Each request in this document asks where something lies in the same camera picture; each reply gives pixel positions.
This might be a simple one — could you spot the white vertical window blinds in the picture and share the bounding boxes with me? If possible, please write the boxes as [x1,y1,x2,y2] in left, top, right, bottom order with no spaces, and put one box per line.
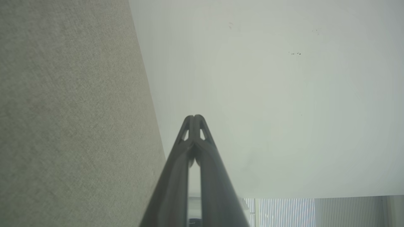
[243,195,389,227]

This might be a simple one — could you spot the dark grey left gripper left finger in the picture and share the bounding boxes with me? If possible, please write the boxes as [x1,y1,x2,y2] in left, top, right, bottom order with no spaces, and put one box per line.
[139,115,194,227]

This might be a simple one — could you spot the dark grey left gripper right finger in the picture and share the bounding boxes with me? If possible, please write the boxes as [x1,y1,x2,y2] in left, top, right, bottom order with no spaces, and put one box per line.
[193,114,250,227]

